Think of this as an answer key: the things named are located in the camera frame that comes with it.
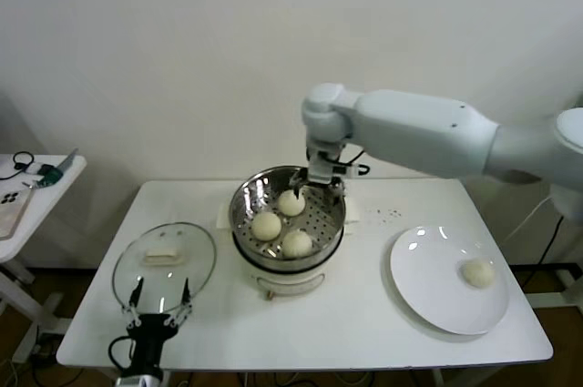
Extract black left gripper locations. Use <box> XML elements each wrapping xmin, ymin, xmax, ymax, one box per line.
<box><xmin>120</xmin><ymin>277</ymin><xmax>192</xmax><ymax>378</ymax></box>

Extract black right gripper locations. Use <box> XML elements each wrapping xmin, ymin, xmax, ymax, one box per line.
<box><xmin>291</xmin><ymin>145</ymin><xmax>348</xmax><ymax>199</ymax></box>

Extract white steamed baozi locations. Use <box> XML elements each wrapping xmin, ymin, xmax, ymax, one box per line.
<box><xmin>461</xmin><ymin>258</ymin><xmax>496</xmax><ymax>290</ymax></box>
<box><xmin>277</xmin><ymin>189</ymin><xmax>306</xmax><ymax>218</ymax></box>
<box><xmin>281</xmin><ymin>229</ymin><xmax>314</xmax><ymax>260</ymax></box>
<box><xmin>251</xmin><ymin>212</ymin><xmax>282</xmax><ymax>242</ymax></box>

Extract glass lid with beige handle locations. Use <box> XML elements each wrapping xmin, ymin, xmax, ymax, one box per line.
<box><xmin>112</xmin><ymin>221</ymin><xmax>219</xmax><ymax>311</ymax></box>

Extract perforated steel steamer basket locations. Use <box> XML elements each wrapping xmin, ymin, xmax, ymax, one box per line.
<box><xmin>229</xmin><ymin>166</ymin><xmax>347</xmax><ymax>265</ymax></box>

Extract scattered dark crumbs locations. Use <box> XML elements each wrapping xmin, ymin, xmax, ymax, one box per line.
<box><xmin>363</xmin><ymin>207</ymin><xmax>404</xmax><ymax>224</ymax></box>

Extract white electric cooker base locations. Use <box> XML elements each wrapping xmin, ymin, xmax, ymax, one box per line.
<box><xmin>215</xmin><ymin>195</ymin><xmax>363</xmax><ymax>302</ymax></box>

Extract black floor power strip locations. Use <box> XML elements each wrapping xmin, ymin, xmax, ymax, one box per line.
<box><xmin>29</xmin><ymin>332</ymin><xmax>65</xmax><ymax>368</ymax></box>

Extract white round plate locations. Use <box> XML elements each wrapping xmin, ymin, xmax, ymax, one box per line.
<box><xmin>389</xmin><ymin>224</ymin><xmax>510</xmax><ymax>337</ymax></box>

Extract white side table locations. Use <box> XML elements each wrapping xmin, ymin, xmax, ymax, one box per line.
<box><xmin>0</xmin><ymin>153</ymin><xmax>88</xmax><ymax>361</ymax></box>

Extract grey angled metal plate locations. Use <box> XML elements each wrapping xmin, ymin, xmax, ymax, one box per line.
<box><xmin>56</xmin><ymin>148</ymin><xmax>81</xmax><ymax>174</ymax></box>

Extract green circuit board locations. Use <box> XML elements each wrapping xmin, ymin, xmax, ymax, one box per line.
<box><xmin>38</xmin><ymin>166</ymin><xmax>63</xmax><ymax>186</ymax></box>

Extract phone in clear case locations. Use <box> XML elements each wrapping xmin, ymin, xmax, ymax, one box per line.
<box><xmin>0</xmin><ymin>188</ymin><xmax>36</xmax><ymax>242</ymax></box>

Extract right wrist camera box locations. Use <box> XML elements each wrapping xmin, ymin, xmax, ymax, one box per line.
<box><xmin>334</xmin><ymin>163</ymin><xmax>368</xmax><ymax>178</ymax></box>

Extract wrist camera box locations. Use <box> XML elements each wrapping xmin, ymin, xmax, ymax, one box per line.
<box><xmin>116</xmin><ymin>374</ymin><xmax>165</xmax><ymax>387</ymax></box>
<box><xmin>334</xmin><ymin>163</ymin><xmax>368</xmax><ymax>178</ymax></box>

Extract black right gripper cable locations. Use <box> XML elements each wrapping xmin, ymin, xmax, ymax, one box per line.
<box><xmin>336</xmin><ymin>148</ymin><xmax>370</xmax><ymax>177</ymax></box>

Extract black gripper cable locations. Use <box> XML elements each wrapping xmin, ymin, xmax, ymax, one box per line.
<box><xmin>336</xmin><ymin>148</ymin><xmax>370</xmax><ymax>177</ymax></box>
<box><xmin>107</xmin><ymin>336</ymin><xmax>136</xmax><ymax>368</ymax></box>

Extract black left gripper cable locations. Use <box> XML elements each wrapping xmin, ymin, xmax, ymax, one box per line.
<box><xmin>107</xmin><ymin>336</ymin><xmax>136</xmax><ymax>368</ymax></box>

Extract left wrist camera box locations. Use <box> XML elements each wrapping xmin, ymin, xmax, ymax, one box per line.
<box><xmin>116</xmin><ymin>374</ymin><xmax>165</xmax><ymax>387</ymax></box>

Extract black looped cable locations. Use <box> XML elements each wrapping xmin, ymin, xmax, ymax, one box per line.
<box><xmin>0</xmin><ymin>151</ymin><xmax>37</xmax><ymax>181</ymax></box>

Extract white hanging cable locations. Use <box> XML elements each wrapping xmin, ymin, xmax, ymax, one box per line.
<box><xmin>503</xmin><ymin>195</ymin><xmax>555</xmax><ymax>247</ymax></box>

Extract black adapter with cable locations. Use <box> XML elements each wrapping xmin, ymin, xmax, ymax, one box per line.
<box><xmin>539</xmin><ymin>213</ymin><xmax>566</xmax><ymax>266</ymax></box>

